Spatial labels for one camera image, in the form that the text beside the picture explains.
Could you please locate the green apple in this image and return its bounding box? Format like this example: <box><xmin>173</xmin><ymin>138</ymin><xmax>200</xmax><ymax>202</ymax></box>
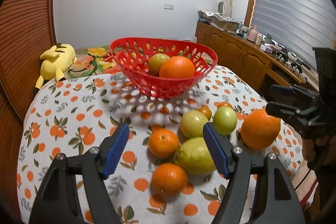
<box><xmin>148</xmin><ymin>53</ymin><xmax>170</xmax><ymax>76</ymax></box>
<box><xmin>213</xmin><ymin>106</ymin><xmax>238</xmax><ymax>135</ymax></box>

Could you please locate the grey window blind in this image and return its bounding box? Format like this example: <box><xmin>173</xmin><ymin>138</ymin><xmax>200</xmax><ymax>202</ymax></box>
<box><xmin>252</xmin><ymin>0</ymin><xmax>335</xmax><ymax>68</ymax></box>

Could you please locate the yellow Pikachu plush toy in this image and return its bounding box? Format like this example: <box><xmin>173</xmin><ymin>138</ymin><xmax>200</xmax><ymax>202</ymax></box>
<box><xmin>35</xmin><ymin>43</ymin><xmax>77</xmax><ymax>91</ymax></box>

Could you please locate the red plastic fruit basket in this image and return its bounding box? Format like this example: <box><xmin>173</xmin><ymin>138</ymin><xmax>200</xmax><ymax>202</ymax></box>
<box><xmin>110</xmin><ymin>38</ymin><xmax>218</xmax><ymax>99</ymax></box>

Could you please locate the hand holding second gripper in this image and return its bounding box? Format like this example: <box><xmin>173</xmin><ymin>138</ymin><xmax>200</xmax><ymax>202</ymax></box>
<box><xmin>302</xmin><ymin>136</ymin><xmax>335</xmax><ymax>170</ymax></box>

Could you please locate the green apple in basket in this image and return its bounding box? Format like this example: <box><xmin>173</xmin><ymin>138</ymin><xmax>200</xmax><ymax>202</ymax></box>
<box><xmin>148</xmin><ymin>53</ymin><xmax>170</xmax><ymax>76</ymax></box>

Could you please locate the yellow-green apple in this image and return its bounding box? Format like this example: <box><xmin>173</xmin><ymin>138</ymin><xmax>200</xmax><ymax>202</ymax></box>
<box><xmin>180</xmin><ymin>110</ymin><xmax>209</xmax><ymax>139</ymax></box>

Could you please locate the pink bottle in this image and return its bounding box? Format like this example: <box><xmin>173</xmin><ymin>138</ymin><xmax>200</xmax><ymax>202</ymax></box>
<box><xmin>247</xmin><ymin>25</ymin><xmax>258</xmax><ymax>43</ymax></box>

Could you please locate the large orange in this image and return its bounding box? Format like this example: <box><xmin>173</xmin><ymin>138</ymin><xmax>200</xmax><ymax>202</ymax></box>
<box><xmin>240</xmin><ymin>109</ymin><xmax>281</xmax><ymax>150</ymax></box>
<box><xmin>159</xmin><ymin>56</ymin><xmax>195</xmax><ymax>79</ymax></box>

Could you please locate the floral bed blanket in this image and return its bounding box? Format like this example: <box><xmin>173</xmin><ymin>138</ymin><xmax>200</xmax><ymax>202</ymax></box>
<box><xmin>64</xmin><ymin>46</ymin><xmax>120</xmax><ymax>79</ymax></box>

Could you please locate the cardboard box with papers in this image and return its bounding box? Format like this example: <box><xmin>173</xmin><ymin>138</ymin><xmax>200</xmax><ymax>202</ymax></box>
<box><xmin>198</xmin><ymin>10</ymin><xmax>239</xmax><ymax>32</ymax></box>

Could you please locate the mandarin orange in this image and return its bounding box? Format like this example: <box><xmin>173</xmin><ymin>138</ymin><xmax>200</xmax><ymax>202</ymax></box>
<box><xmin>148</xmin><ymin>129</ymin><xmax>179</xmax><ymax>159</ymax></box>

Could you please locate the large orange in basket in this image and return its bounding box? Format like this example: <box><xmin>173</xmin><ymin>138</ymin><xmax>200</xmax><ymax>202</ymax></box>
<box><xmin>159</xmin><ymin>56</ymin><xmax>195</xmax><ymax>79</ymax></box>

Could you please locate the wooden louvred wardrobe door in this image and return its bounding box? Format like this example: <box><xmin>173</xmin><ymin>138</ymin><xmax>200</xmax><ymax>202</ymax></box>
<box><xmin>1</xmin><ymin>0</ymin><xmax>56</xmax><ymax>216</ymax></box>

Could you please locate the wooden sideboard cabinet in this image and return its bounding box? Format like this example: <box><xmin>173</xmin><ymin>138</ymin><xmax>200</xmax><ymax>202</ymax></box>
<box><xmin>195</xmin><ymin>20</ymin><xmax>317</xmax><ymax>95</ymax></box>

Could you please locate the white wall switch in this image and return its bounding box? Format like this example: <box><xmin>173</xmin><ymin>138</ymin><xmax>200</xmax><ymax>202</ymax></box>
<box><xmin>164</xmin><ymin>3</ymin><xmax>174</xmax><ymax>10</ymax></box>

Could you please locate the yellow lemon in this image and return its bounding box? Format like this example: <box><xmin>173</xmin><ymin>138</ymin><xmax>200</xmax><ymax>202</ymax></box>
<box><xmin>173</xmin><ymin>137</ymin><xmax>216</xmax><ymax>174</ymax></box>

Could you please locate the small tangerine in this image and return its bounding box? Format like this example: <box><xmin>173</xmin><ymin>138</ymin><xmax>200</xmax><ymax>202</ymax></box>
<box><xmin>198</xmin><ymin>105</ymin><xmax>212</xmax><ymax>120</ymax></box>
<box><xmin>216</xmin><ymin>102</ymin><xmax>233</xmax><ymax>109</ymax></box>

